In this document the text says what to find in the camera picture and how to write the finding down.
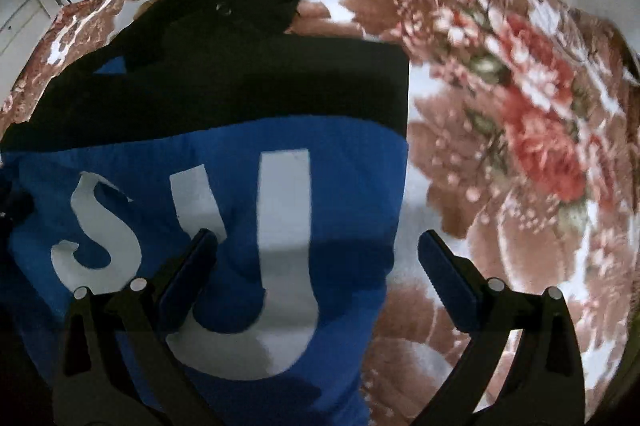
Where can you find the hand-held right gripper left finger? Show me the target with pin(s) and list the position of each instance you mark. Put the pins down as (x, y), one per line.
(189, 277)

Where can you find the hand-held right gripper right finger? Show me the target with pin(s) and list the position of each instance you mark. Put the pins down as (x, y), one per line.
(450, 288)

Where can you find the blue black white-lettered hoodie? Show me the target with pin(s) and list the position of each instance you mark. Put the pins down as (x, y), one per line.
(225, 186)

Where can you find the brown red floral blanket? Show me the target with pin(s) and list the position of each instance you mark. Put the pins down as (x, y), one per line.
(500, 206)

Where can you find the white wall panel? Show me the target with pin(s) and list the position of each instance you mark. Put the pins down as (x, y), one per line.
(20, 20)

